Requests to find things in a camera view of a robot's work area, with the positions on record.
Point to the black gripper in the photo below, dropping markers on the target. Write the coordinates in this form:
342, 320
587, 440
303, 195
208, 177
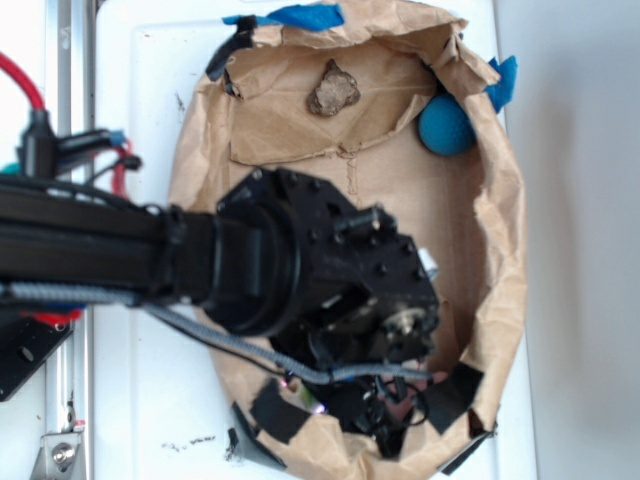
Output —
367, 306

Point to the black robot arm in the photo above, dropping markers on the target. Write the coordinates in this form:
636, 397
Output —
65, 244

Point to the blue ball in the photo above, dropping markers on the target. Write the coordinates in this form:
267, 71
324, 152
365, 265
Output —
444, 128

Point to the brown paper bag container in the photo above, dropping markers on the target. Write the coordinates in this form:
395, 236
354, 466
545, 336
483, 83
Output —
467, 210

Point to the brown rock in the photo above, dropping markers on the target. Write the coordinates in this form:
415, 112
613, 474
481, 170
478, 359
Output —
337, 90

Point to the white tray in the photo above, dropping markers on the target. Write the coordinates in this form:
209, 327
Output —
159, 411

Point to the aluminium rail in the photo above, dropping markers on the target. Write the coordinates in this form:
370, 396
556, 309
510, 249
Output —
69, 95

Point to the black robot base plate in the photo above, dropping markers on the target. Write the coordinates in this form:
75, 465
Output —
27, 341

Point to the metal corner bracket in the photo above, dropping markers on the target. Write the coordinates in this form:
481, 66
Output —
60, 457

